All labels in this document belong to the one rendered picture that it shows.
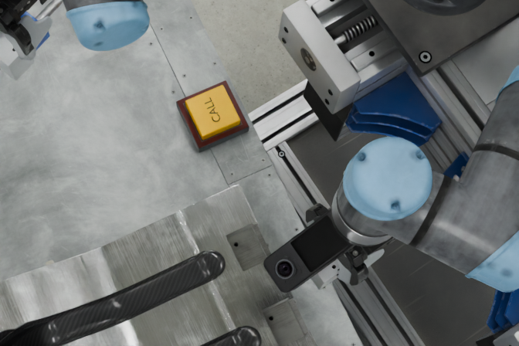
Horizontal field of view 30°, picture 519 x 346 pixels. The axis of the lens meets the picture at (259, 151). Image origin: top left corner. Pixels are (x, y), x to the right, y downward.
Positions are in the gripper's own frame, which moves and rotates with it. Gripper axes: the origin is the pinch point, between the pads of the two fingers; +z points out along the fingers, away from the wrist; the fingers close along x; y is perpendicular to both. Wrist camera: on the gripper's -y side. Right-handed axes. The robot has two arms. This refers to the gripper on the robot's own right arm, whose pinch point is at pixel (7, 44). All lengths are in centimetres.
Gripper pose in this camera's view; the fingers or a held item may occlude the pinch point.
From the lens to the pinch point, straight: 131.5
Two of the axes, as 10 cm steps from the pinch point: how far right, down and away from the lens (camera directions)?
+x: -7.8, -6.1, 1.4
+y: 6.2, -7.4, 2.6
